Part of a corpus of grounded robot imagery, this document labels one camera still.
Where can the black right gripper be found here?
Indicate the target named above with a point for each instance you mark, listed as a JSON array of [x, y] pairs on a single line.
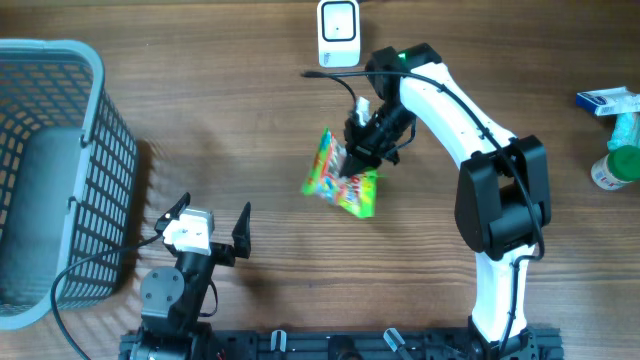
[[360, 150]]

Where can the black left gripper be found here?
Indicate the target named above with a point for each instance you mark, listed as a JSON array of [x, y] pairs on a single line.
[[226, 255]]

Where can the Haribo gummy candy bag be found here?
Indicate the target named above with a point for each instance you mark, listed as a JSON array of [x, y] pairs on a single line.
[[356, 194]]

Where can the green lid plastic jar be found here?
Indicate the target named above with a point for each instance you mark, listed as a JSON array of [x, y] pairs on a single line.
[[617, 169]]

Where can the white blue plaster box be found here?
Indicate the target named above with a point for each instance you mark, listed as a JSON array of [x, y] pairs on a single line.
[[606, 102]]

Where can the teal tissue packet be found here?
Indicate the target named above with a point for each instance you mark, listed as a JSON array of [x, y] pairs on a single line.
[[626, 131]]

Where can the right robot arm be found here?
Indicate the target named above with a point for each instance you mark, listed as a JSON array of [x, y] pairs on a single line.
[[503, 193]]

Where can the grey plastic shopping basket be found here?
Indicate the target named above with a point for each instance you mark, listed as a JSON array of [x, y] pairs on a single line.
[[68, 170]]

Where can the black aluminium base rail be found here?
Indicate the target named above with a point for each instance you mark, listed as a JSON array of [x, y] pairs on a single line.
[[430, 344]]

